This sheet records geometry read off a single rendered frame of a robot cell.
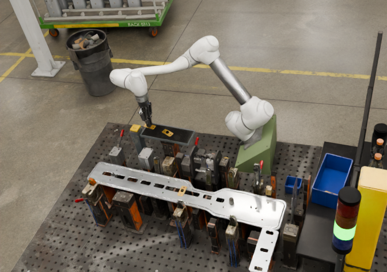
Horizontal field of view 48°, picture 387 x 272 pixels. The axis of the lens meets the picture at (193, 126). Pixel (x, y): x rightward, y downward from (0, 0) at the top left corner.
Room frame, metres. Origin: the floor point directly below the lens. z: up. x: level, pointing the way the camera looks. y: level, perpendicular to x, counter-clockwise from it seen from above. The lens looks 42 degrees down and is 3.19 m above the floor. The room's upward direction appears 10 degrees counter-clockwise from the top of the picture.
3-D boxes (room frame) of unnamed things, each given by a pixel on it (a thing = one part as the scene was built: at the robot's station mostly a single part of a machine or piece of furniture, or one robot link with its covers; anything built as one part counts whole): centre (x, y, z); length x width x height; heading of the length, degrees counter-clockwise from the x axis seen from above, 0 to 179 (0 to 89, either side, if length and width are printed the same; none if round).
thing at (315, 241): (1.61, -0.74, 1.01); 0.90 x 0.22 x 0.03; 151
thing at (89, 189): (2.00, 0.75, 0.88); 0.15 x 0.11 x 0.36; 151
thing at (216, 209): (1.88, 0.17, 1.00); 1.38 x 0.22 x 0.02; 61
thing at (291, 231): (1.40, -0.44, 0.88); 0.08 x 0.08 x 0.36; 61
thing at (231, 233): (1.50, -0.11, 0.87); 0.12 x 0.09 x 0.35; 151
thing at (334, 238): (0.82, -0.44, 1.84); 0.07 x 0.07 x 0.06
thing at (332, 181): (1.66, -0.76, 1.09); 0.30 x 0.17 x 0.13; 145
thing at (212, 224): (1.59, -0.01, 0.84); 0.11 x 0.08 x 0.29; 151
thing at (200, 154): (2.00, -0.04, 0.94); 0.18 x 0.13 x 0.49; 61
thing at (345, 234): (0.82, -0.44, 1.90); 0.07 x 0.07 x 0.06
